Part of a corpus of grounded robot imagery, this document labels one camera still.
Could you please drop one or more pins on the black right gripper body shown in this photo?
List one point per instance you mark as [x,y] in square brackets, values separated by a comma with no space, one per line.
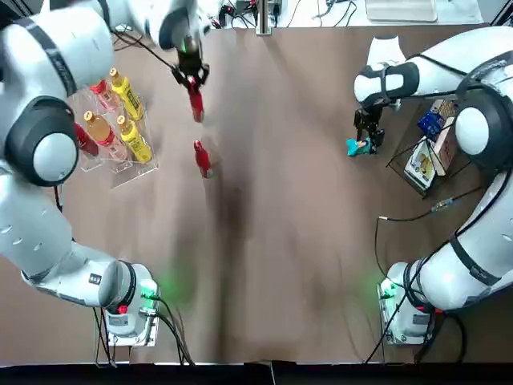
[372,114]

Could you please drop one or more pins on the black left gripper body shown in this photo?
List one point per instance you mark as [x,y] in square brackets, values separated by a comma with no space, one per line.
[189,62]

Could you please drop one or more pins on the teal chips packet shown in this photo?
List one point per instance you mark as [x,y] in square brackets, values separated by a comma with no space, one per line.
[354,149]

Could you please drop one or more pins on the red cola bottle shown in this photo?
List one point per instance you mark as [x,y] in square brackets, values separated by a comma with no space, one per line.
[88,144]
[196,102]
[203,158]

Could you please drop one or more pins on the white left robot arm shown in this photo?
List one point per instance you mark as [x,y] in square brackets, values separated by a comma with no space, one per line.
[40,52]

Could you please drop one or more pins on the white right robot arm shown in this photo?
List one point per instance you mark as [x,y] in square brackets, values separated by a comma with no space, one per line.
[481,60]

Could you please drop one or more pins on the white yellow snack box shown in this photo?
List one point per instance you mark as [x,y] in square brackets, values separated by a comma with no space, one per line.
[418,164]

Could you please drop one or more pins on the blue cookie bag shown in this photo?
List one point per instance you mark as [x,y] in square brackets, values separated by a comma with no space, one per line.
[431,124]

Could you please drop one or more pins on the yellow drink bottle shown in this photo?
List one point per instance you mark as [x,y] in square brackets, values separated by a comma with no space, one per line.
[128,96]
[136,142]

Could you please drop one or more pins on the red white snack box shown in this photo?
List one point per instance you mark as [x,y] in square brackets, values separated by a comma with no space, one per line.
[445,148]

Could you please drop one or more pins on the orange tea bottle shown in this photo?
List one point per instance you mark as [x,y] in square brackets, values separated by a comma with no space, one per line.
[100,130]
[105,97]

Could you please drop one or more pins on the white plastic tray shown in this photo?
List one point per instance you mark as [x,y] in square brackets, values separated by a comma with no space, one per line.
[401,10]

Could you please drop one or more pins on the black tripod leg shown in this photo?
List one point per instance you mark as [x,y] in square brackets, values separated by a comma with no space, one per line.
[503,12]

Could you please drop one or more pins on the aluminium profile post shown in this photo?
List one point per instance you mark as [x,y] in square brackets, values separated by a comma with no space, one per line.
[265,20]

